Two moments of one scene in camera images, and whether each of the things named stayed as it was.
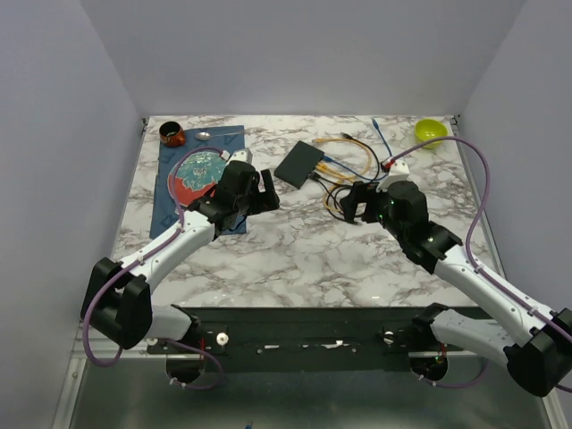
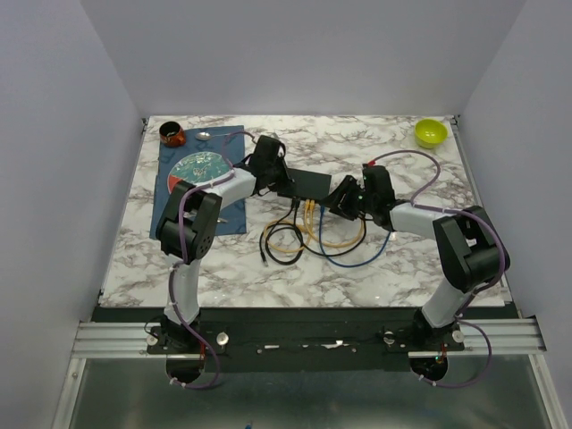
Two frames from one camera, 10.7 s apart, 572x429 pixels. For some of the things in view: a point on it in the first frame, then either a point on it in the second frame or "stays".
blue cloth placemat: (164, 214) stays
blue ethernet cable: (332, 161) to (323, 248)
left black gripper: (267, 203) to (285, 178)
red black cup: (172, 134) stays
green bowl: (427, 130) stays
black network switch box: (299, 164) to (306, 185)
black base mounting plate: (301, 339) stays
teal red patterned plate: (197, 176) stays
